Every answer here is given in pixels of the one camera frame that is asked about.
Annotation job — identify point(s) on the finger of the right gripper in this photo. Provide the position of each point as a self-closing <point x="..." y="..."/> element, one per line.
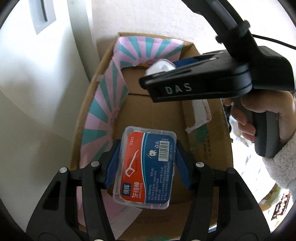
<point x="185" y="62"/>

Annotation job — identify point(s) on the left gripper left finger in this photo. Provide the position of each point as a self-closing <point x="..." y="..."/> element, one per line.
<point x="112" y="165"/>

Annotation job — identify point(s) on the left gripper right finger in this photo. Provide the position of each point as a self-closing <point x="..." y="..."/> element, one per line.
<point x="182" y="168"/>

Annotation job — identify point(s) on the white earphone case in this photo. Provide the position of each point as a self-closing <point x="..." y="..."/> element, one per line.
<point x="161" y="65"/>

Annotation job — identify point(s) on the dental floss pick box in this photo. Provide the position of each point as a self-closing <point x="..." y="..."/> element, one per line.
<point x="146" y="168"/>

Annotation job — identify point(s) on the pink striped cardboard box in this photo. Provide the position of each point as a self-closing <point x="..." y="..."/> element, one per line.
<point x="115" y="100"/>

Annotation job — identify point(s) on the white fleece sleeve forearm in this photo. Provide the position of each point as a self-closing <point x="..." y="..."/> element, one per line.
<point x="282" y="168"/>

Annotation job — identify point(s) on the person's right hand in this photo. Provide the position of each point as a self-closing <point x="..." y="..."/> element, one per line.
<point x="279" y="102"/>

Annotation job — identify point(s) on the white sliding door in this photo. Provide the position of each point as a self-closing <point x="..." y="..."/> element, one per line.
<point x="48" y="57"/>

